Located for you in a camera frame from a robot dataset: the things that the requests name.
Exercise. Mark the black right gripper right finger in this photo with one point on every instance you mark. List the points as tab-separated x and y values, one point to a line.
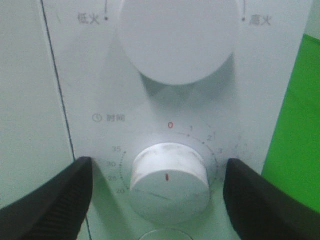
260	211

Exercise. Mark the white microwave oven body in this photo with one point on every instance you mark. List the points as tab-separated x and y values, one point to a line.
114	112

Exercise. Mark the green table cloth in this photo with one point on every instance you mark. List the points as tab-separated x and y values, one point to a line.
293	160

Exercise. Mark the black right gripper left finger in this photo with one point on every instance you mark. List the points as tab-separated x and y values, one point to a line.
54	211

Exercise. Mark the white microwave knob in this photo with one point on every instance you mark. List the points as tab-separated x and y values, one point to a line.
178	42
169	183

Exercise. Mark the white microwave door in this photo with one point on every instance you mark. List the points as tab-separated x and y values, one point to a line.
35	142

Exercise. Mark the round white door release button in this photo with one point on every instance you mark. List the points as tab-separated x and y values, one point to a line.
166	234

